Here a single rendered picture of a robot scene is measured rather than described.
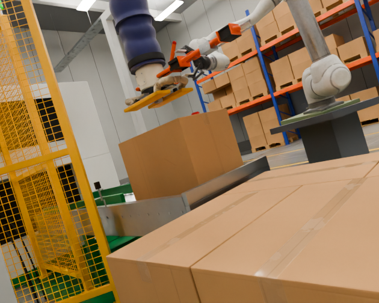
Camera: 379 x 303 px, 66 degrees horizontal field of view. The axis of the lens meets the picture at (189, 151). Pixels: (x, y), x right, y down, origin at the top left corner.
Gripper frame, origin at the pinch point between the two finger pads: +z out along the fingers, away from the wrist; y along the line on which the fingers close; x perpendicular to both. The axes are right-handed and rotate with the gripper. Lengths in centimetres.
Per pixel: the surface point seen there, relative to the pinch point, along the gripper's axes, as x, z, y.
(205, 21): 560, -845, -403
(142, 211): 27, 34, 70
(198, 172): -4, 16, 58
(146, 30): 16.0, 2.2, -26.4
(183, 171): 5, 18, 56
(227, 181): -11, 6, 67
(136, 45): 20.8, 9.0, -19.1
